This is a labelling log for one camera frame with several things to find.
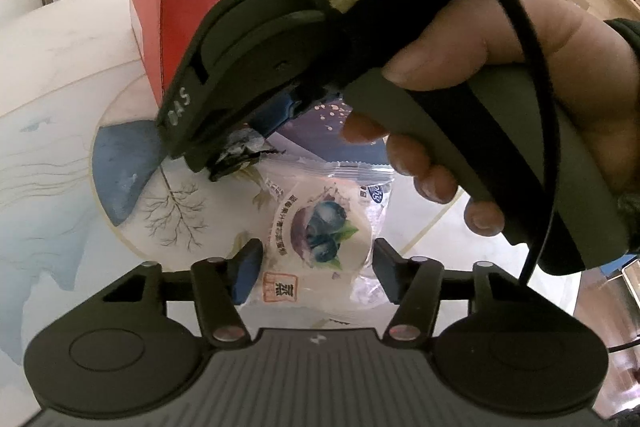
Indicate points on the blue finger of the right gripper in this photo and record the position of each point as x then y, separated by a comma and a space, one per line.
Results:
267, 114

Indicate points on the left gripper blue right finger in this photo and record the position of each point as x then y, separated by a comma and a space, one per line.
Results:
394, 272

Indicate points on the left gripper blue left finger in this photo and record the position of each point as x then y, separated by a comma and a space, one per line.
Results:
244, 270

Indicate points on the small black snack packet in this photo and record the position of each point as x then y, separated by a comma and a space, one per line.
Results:
243, 148

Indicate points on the blueberry pastry clear pack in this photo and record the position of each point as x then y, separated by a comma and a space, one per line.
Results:
325, 217

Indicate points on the person right hand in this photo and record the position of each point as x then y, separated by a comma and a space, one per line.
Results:
529, 106

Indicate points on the round placemat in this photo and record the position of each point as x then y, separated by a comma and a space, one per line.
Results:
169, 214

